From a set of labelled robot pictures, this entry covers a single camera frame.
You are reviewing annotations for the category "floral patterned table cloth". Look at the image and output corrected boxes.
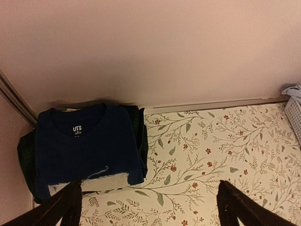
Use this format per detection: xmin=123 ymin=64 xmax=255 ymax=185
xmin=80 ymin=103 xmax=301 ymax=226

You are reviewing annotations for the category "light blue shirt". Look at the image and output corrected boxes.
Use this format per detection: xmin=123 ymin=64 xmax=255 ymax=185
xmin=282 ymin=85 xmax=301 ymax=99

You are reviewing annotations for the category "navy blue t-shirt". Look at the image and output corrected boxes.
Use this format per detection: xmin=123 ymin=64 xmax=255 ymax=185
xmin=35 ymin=103 xmax=144 ymax=199

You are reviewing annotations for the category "dark green plaid garment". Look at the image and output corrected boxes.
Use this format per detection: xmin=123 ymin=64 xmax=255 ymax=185
xmin=17 ymin=105 xmax=149 ymax=204

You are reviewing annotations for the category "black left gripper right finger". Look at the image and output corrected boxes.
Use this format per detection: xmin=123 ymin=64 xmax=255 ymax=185
xmin=217 ymin=180 xmax=294 ymax=226

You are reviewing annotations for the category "left aluminium frame post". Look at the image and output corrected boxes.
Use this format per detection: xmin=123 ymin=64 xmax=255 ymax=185
xmin=0 ymin=70 xmax=38 ymax=128

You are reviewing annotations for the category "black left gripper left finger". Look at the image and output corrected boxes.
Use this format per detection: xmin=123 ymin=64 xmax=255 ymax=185
xmin=4 ymin=181 xmax=82 ymax=226

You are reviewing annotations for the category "white plastic laundry basket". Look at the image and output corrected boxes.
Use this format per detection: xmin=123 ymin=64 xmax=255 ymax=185
xmin=285 ymin=97 xmax=301 ymax=144

